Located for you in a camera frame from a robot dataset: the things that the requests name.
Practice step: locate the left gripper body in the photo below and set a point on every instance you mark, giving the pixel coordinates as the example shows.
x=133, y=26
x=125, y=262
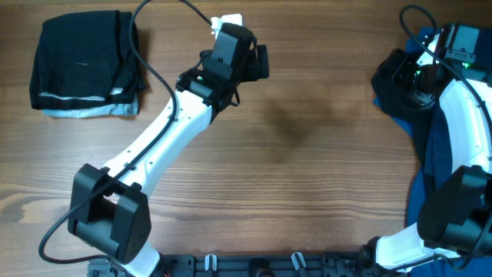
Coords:
x=250, y=71

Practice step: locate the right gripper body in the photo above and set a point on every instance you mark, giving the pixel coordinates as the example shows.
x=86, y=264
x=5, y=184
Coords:
x=408, y=76

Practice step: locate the black shorts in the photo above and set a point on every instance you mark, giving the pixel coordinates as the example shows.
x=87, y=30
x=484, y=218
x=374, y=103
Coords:
x=86, y=60

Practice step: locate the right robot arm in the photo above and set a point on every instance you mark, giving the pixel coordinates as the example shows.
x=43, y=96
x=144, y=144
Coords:
x=454, y=222

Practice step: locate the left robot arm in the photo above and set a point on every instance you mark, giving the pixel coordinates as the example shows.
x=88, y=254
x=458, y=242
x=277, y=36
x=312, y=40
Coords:
x=114, y=216

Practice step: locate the black garment in pile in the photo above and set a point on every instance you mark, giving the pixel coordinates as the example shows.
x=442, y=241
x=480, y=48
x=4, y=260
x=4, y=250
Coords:
x=390, y=97

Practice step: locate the dark blue garment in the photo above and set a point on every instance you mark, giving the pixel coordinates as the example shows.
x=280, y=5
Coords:
x=433, y=172

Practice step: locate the folded light blue jeans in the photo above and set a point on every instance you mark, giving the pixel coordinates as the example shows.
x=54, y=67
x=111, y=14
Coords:
x=105, y=110

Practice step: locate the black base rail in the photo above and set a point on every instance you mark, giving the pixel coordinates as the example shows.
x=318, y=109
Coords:
x=330, y=264

